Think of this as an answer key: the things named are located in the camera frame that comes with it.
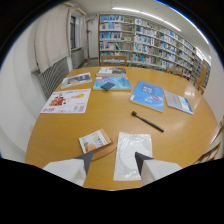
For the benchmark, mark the teal patterned book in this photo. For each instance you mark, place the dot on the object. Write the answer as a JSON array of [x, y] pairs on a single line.
[[112, 83]]

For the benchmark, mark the black stick pen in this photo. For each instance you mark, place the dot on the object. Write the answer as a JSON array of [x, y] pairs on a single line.
[[147, 121]]

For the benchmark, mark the wooden chair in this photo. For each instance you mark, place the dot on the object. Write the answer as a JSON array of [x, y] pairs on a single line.
[[211, 146], [201, 80], [114, 60], [174, 71]]

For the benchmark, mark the grey blue thin book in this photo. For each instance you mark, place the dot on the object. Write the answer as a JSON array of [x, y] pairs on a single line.
[[178, 102]]

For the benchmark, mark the white red EMS flyer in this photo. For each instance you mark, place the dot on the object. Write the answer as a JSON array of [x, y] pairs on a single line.
[[66, 101]]

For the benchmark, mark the small orange cream booklet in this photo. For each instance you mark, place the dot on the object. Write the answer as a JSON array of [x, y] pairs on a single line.
[[94, 140]]

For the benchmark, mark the small dark blue card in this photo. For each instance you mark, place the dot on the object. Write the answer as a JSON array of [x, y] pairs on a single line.
[[107, 86]]

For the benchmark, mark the cream curtain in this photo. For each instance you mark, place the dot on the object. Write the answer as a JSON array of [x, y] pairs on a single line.
[[53, 36]]

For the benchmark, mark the grey wall radiator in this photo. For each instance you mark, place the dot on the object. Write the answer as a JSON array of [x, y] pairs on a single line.
[[53, 77]]

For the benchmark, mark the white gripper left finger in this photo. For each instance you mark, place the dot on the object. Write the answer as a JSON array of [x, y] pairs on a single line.
[[68, 169]]

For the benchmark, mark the library bookshelf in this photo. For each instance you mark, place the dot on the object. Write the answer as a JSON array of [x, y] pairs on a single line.
[[150, 43]]

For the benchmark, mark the clear plastic bag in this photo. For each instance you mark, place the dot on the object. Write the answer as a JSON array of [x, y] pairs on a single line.
[[132, 154]]

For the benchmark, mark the white dark cover book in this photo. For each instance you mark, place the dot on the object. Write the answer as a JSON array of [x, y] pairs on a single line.
[[111, 71]]

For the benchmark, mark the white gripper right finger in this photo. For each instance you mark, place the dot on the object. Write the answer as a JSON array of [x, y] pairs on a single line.
[[156, 168]]

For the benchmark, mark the grey green magazine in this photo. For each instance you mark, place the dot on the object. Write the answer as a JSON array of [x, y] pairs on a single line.
[[76, 80]]

